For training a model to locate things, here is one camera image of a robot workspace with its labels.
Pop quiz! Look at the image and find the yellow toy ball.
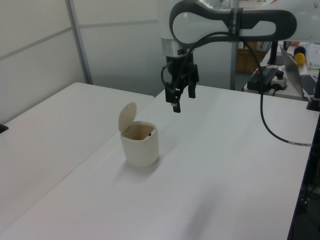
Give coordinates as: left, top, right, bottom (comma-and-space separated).
293, 51, 307, 67

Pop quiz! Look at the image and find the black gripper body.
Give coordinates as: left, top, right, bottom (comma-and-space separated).
165, 53, 200, 90

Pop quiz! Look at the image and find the black stand frame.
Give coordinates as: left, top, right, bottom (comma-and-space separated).
286, 63, 320, 240

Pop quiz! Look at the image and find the grey monitor stand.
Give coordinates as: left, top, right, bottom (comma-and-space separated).
266, 41, 285, 65

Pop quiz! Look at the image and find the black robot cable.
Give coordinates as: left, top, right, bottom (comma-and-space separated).
160, 31, 313, 147

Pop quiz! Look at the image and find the small white bin with lid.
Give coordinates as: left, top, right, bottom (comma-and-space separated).
117, 101, 160, 168

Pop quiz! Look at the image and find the silver laptop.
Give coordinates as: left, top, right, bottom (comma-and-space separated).
279, 46, 320, 100

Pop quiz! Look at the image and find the grey partition post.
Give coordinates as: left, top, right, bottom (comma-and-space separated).
66, 0, 94, 85

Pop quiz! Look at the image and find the black power adapter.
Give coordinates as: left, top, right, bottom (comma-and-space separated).
247, 66, 279, 89

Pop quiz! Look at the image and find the cardboard box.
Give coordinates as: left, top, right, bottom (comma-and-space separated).
236, 41, 266, 75

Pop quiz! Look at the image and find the white device with black knob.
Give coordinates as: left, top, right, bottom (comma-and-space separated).
270, 71, 288, 91

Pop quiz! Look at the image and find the black strap on arm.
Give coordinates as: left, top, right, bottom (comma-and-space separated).
229, 7, 245, 42

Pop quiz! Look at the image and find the grey metal column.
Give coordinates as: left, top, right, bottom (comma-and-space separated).
229, 41, 239, 90

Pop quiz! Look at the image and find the white keyboard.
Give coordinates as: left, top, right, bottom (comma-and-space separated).
303, 42, 320, 69

